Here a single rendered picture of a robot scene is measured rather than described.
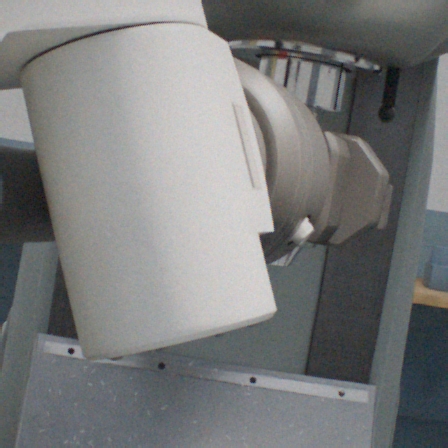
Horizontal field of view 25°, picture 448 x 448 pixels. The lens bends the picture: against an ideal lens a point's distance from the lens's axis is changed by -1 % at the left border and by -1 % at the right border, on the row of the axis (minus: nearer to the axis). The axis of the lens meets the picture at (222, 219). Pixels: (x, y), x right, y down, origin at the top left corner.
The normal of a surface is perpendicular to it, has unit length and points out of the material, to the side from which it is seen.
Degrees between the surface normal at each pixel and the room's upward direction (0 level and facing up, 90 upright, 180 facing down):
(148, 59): 76
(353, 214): 89
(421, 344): 90
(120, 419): 64
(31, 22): 72
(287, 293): 90
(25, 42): 156
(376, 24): 134
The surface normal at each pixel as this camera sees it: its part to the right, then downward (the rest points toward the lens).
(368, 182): -0.27, 0.00
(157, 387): 0.11, -0.39
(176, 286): 0.14, -0.10
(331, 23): -0.11, 0.86
